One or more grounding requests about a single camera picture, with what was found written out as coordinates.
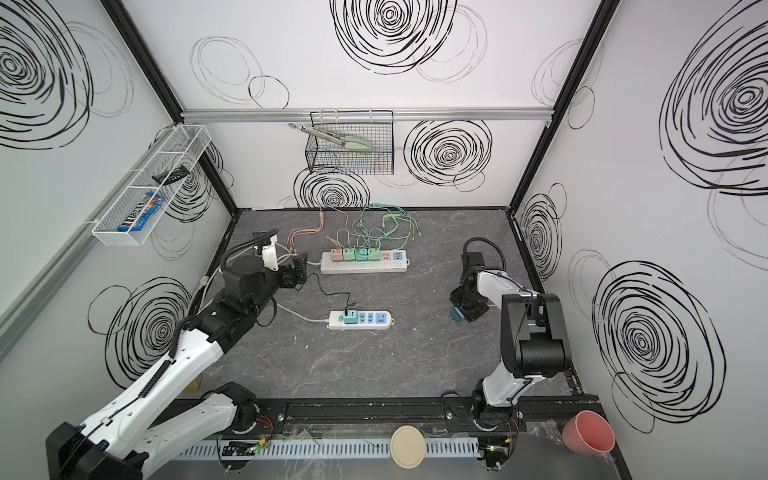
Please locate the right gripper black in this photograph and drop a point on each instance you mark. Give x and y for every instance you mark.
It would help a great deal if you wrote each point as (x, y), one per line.
(464, 303)

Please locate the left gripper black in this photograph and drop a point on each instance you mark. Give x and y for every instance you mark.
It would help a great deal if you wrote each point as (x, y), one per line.
(297, 270)

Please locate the dark teal charger plug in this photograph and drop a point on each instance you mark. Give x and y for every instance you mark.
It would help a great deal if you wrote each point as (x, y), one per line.
(457, 315)

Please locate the white multicolour power strip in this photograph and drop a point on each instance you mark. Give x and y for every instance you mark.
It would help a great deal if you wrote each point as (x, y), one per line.
(392, 261)

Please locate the white blue power strip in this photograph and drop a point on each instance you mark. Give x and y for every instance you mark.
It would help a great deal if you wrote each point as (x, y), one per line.
(373, 320)

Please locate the light teal charger plug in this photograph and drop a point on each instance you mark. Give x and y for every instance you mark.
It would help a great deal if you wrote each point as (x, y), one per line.
(349, 317)

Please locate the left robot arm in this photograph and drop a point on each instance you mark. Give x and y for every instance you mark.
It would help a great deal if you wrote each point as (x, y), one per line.
(124, 440)

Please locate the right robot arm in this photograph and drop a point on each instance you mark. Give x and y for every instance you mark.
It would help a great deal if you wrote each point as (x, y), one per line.
(534, 344)

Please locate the blue candy packet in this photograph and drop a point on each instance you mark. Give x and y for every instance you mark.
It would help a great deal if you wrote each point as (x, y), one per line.
(140, 215)

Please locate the black remote control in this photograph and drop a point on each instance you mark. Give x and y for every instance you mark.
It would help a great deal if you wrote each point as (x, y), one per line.
(171, 176)

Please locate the beige round lid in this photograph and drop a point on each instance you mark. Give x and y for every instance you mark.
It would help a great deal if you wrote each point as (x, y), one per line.
(407, 447)

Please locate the green kitchen tongs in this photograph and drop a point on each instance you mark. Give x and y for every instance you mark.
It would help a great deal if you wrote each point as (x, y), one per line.
(350, 143)

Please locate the pink plastic cup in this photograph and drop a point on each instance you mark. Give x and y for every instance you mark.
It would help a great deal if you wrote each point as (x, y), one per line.
(588, 433)

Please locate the white wire wall shelf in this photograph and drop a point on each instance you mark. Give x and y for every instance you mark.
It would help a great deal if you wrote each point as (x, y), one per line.
(185, 200)

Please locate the black wire wall basket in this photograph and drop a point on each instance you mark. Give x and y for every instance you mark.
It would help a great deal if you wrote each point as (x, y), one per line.
(373, 125)

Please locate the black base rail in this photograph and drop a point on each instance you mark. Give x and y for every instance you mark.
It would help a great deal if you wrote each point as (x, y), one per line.
(450, 411)

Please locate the white slotted cable duct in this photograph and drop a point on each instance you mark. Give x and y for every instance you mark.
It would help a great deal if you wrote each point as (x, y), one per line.
(325, 449)

